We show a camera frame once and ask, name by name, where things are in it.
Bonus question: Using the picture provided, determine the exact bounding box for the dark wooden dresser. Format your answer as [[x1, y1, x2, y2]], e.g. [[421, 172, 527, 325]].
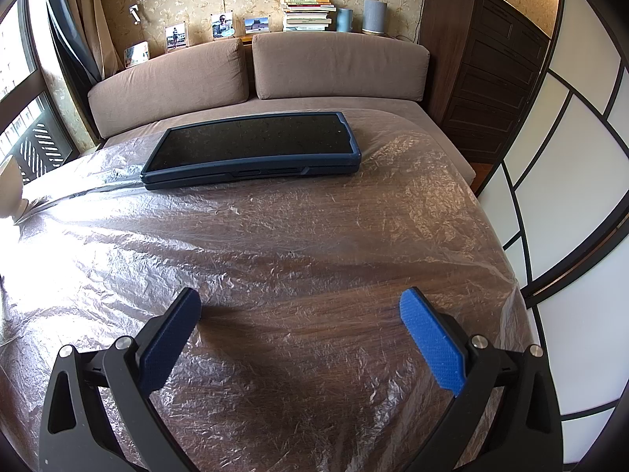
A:
[[419, 0, 551, 160]]

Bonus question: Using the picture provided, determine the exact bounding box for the white embossed cup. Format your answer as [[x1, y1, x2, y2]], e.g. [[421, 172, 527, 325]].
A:
[[0, 155, 30, 219]]

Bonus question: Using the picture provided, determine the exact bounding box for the beige curtain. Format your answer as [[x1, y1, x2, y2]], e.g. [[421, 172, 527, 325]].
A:
[[64, 0, 119, 79]]

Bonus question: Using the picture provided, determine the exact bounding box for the brown sofa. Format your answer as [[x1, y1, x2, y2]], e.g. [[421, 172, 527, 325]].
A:
[[87, 32, 476, 188]]

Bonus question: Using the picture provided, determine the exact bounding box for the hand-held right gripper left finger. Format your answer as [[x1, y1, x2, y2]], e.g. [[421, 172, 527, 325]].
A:
[[38, 287, 203, 472]]

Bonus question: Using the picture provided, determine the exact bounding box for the white panel sliding screen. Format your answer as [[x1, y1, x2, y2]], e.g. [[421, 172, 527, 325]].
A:
[[474, 0, 629, 468]]

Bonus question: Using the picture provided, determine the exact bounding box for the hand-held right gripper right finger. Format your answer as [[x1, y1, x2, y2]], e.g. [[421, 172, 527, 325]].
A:
[[399, 287, 563, 472]]

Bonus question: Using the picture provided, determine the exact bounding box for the brown sofa back cushion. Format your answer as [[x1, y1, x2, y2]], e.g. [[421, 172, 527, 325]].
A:
[[252, 32, 430, 104], [87, 38, 251, 139]]

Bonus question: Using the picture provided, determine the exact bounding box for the dark framed window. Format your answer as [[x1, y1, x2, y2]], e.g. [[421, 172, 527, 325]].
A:
[[0, 0, 79, 178]]

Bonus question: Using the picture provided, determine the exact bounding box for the grey cylinder speaker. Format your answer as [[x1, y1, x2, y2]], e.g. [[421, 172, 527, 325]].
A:
[[362, 0, 388, 35]]

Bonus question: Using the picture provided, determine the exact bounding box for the tablet in blue case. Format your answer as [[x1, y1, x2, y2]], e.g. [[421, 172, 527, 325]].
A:
[[140, 111, 363, 191]]

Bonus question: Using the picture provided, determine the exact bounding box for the stack of books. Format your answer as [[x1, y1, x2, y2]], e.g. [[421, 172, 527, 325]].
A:
[[281, 0, 337, 33]]

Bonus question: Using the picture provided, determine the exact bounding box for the rounded photo frame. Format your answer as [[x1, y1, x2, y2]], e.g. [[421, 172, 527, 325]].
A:
[[123, 42, 149, 68]]

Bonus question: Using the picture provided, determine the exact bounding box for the dark curtain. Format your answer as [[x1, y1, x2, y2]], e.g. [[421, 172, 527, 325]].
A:
[[44, 0, 101, 94]]

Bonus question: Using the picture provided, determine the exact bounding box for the clear plastic table cover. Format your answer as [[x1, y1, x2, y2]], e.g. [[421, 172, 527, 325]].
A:
[[0, 105, 536, 472]]

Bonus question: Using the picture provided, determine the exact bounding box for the balcony railing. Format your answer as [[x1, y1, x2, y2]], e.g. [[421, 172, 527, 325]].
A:
[[12, 118, 70, 178]]

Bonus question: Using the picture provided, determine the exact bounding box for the clear standing photo frame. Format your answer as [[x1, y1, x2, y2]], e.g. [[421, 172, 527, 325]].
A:
[[164, 24, 189, 51], [211, 12, 235, 40]]

